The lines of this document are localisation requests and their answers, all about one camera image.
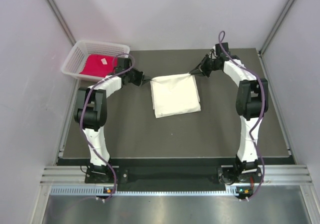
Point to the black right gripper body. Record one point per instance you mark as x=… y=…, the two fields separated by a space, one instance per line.
x=208 y=65

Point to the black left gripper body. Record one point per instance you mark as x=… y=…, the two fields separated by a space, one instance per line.
x=135 y=76

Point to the white t shirt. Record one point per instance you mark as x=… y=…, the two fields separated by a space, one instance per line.
x=174 y=95

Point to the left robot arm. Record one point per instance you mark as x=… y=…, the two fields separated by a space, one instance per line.
x=90 y=113

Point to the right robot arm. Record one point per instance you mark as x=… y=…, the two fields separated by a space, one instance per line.
x=251 y=104

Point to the red folded t shirt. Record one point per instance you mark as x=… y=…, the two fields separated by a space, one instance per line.
x=99 y=65

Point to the white plastic laundry basket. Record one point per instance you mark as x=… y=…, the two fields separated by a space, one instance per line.
x=77 y=57

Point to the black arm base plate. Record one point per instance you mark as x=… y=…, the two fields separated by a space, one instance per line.
x=211 y=174

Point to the right aluminium frame post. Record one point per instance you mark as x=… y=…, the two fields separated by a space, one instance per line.
x=276 y=26

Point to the aluminium frame post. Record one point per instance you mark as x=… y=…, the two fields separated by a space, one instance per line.
x=276 y=26
x=61 y=21

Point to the aluminium front rail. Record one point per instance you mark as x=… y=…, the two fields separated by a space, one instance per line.
x=274 y=175

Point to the left aluminium frame post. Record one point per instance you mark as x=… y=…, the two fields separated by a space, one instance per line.
x=61 y=21

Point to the white slotted cable duct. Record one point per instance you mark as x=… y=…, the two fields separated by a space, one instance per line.
x=105 y=191

